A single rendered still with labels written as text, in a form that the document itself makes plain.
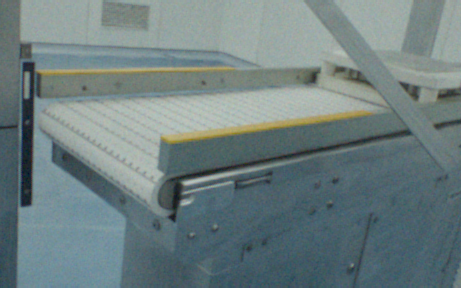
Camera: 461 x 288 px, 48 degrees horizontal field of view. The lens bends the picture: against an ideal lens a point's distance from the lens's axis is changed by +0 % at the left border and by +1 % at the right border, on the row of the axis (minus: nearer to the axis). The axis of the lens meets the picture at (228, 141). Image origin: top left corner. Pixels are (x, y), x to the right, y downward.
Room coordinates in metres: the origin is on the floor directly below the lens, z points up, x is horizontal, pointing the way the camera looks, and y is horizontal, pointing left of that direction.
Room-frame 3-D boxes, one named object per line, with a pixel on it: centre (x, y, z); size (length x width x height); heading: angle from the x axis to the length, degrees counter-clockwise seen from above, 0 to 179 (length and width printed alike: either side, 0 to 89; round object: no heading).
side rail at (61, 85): (1.10, -0.21, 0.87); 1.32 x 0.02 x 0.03; 135
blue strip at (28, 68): (0.63, 0.26, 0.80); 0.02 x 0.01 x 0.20; 135
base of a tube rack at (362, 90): (1.03, -0.33, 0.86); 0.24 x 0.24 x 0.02; 45
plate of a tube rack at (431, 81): (1.03, -0.33, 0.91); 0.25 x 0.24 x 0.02; 45
